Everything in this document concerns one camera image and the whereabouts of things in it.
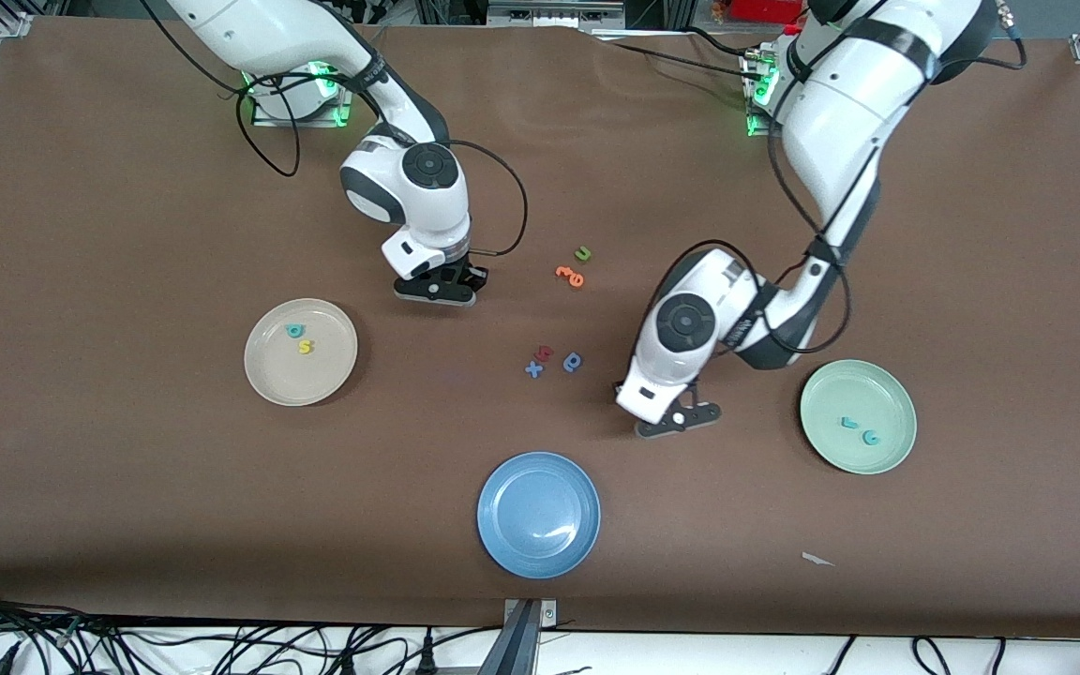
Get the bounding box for grey metal table bracket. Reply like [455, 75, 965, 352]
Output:
[479, 598, 560, 675]

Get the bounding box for light green plate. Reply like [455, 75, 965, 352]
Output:
[799, 359, 918, 476]

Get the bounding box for blue plate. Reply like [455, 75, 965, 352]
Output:
[476, 451, 602, 580]

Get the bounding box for red box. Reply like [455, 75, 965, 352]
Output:
[732, 0, 802, 24]

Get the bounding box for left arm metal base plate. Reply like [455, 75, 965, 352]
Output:
[742, 47, 789, 140]

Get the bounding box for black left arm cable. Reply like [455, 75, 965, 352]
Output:
[629, 0, 1028, 376]

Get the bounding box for grey metal frame block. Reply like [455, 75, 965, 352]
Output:
[488, 0, 625, 29]

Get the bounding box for black table cable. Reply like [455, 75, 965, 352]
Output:
[685, 26, 771, 59]
[596, 37, 757, 76]

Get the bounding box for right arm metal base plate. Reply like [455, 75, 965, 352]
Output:
[251, 70, 355, 128]

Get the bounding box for beige brown plate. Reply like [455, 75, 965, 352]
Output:
[243, 298, 359, 408]

